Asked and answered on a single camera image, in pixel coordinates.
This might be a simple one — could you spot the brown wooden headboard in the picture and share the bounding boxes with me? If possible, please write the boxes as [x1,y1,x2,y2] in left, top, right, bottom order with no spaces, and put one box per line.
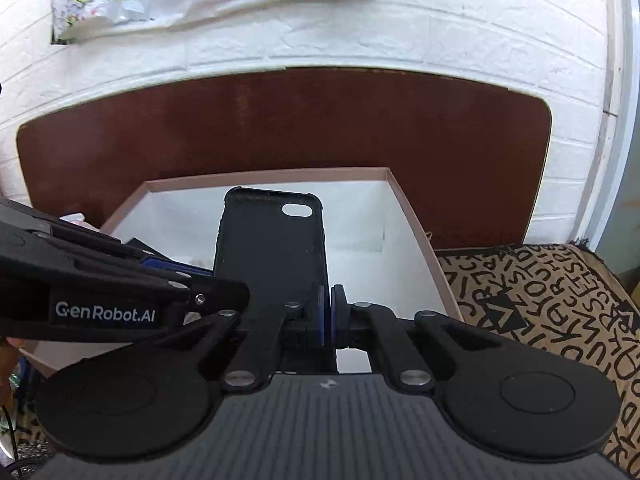
[15,67,553,251]

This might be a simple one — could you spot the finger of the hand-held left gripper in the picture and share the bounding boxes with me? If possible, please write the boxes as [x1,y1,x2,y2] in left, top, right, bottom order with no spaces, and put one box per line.
[0,199,216,286]
[165,282,251,335]

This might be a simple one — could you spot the black phone case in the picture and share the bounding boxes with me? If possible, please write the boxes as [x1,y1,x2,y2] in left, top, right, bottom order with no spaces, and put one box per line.
[212,186,338,375]

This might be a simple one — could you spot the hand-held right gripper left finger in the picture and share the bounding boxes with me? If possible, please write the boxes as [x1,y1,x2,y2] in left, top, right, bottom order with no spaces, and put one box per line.
[135,284,327,392]

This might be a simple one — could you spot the brown cardboard box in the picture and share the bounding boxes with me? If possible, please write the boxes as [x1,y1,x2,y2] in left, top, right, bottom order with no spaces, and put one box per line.
[20,167,463,378]

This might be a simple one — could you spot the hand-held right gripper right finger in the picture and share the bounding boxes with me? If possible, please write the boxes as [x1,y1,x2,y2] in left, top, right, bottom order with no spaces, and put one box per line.
[327,285,531,392]

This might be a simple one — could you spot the letter printed blanket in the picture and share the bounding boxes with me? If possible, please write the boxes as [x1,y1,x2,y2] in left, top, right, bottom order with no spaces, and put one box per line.
[10,242,640,478]

